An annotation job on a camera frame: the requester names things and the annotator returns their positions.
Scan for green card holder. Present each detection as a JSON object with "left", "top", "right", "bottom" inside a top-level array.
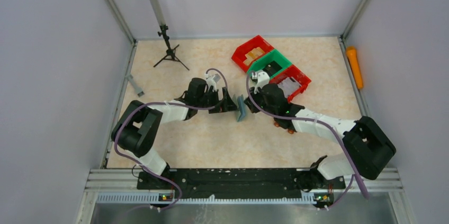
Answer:
[{"left": 236, "top": 95, "right": 247, "bottom": 122}]

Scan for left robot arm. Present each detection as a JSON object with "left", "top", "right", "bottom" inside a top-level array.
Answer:
[{"left": 111, "top": 78, "right": 241, "bottom": 176}]

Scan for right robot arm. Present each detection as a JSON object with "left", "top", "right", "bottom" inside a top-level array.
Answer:
[{"left": 245, "top": 84, "right": 397, "bottom": 183}]

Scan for clear plastic bags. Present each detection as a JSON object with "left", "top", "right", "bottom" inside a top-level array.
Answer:
[{"left": 278, "top": 77, "right": 302, "bottom": 97}]

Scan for black item in green bin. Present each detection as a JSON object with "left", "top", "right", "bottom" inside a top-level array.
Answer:
[{"left": 262, "top": 61, "right": 282, "bottom": 78}]

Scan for yellow toy car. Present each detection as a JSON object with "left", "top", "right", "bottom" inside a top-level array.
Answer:
[{"left": 274, "top": 121, "right": 296, "bottom": 134}]

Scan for near red bin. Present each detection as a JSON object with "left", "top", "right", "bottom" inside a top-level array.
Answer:
[{"left": 270, "top": 65, "right": 312, "bottom": 102}]

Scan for red bin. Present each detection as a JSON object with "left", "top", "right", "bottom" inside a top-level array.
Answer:
[
  {"left": 231, "top": 35, "right": 274, "bottom": 72},
  {"left": 270, "top": 65, "right": 312, "bottom": 102}
]

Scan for green bin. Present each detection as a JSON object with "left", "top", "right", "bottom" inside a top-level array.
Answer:
[{"left": 246, "top": 49, "right": 293, "bottom": 79}]

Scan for wooden blocks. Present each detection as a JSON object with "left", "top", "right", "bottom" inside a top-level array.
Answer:
[{"left": 243, "top": 47, "right": 265, "bottom": 66}]

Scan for far red bin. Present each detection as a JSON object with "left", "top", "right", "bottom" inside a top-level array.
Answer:
[{"left": 231, "top": 35, "right": 274, "bottom": 72}]

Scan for small grey tool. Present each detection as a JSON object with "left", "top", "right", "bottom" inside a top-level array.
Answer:
[{"left": 125, "top": 74, "right": 145, "bottom": 97}]

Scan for orange flashlight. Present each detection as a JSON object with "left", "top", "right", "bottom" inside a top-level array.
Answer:
[{"left": 346, "top": 46, "right": 364, "bottom": 89}]

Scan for black tripod with grey tube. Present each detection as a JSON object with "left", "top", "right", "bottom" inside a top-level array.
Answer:
[{"left": 149, "top": 0, "right": 190, "bottom": 71}]

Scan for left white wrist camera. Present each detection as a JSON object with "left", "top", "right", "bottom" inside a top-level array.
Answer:
[{"left": 205, "top": 73, "right": 221, "bottom": 92}]

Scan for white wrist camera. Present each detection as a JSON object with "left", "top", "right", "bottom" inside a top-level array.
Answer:
[
  {"left": 250, "top": 70, "right": 270, "bottom": 94},
  {"left": 205, "top": 73, "right": 221, "bottom": 92}
]

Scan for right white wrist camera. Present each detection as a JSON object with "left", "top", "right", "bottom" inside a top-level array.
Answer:
[{"left": 250, "top": 70, "right": 270, "bottom": 94}]

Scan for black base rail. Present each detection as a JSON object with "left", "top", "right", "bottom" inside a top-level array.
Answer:
[{"left": 137, "top": 168, "right": 346, "bottom": 199}]

